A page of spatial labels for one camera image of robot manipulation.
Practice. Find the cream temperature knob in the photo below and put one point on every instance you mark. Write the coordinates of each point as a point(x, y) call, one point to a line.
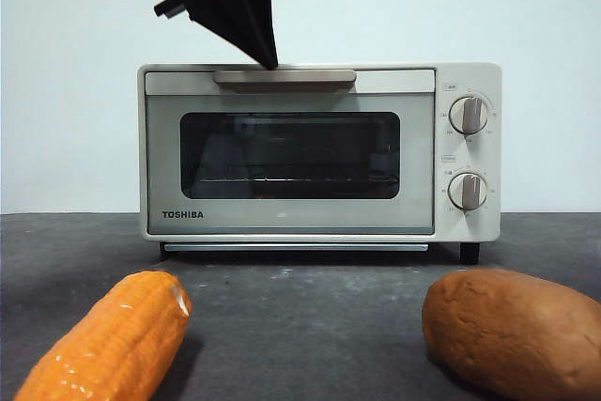
point(468, 114)

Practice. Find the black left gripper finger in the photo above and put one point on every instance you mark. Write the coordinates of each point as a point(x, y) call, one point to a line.
point(267, 20)
point(230, 16)

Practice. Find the metal crumb tray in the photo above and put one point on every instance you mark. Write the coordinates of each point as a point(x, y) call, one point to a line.
point(291, 247)

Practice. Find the cream timer knob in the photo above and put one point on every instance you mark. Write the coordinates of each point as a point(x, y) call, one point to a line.
point(468, 191)

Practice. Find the orange corn cob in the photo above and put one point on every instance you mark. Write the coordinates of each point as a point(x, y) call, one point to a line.
point(112, 344)

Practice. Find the cream Toshiba toaster oven body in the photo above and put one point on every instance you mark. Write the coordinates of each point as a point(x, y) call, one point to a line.
point(491, 227)

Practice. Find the black oven foot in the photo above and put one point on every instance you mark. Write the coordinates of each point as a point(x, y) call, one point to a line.
point(470, 253)

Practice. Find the brown potato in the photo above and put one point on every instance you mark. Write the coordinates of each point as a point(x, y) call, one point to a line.
point(507, 330)

